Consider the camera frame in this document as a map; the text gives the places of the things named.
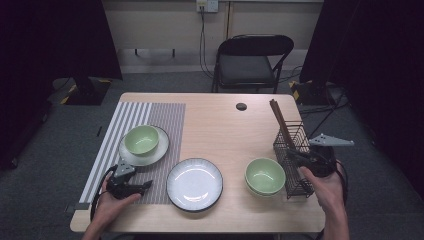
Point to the white plate black rim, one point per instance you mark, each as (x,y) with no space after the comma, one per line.
(195,185)
(156,156)

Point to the grey tape strip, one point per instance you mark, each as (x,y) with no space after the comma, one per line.
(78,206)

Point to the person's right hand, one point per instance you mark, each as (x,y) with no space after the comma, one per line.
(328,193)

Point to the person's left hand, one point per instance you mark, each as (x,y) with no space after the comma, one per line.
(108,210)

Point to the white wall power socket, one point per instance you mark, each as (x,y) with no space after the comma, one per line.
(211,5)

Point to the dark round table grommet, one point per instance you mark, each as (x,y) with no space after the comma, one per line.
(241,106)

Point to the black folding chair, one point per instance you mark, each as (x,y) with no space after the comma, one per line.
(245,68)

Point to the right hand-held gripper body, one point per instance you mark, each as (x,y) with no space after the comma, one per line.
(323,163)

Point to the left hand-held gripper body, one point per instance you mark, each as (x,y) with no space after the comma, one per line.
(121,188)

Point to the striped woven placemat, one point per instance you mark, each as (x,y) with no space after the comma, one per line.
(160,116)

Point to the light green bowl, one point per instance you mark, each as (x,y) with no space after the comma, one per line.
(265,175)
(263,196)
(141,140)

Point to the black stand base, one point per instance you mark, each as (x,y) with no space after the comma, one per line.
(310,93)
(85,95)

